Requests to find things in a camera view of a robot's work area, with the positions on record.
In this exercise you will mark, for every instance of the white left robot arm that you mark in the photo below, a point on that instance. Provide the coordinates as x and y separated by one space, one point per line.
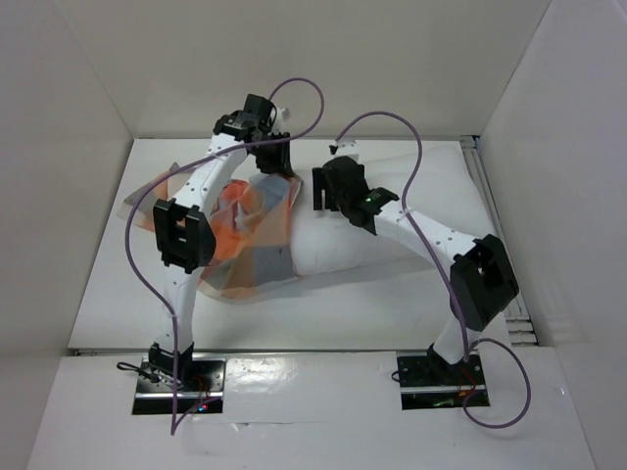
185 239

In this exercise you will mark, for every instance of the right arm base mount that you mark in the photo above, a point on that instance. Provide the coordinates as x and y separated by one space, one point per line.
424 385

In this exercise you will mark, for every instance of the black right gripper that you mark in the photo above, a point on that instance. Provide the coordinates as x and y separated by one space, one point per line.
320 189

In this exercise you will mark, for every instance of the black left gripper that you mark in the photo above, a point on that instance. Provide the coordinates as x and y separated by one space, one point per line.
281 164

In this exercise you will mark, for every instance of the white pillow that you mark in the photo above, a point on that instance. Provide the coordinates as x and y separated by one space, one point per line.
439 212

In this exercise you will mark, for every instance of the orange grey checked pillowcase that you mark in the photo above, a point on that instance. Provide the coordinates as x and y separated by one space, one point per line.
252 221

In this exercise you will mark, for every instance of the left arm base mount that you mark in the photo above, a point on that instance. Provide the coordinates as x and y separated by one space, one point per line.
201 390

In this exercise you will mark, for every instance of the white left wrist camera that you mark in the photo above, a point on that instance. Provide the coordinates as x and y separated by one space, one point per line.
280 117

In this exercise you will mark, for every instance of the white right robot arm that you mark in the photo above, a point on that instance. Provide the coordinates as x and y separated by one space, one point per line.
477 272

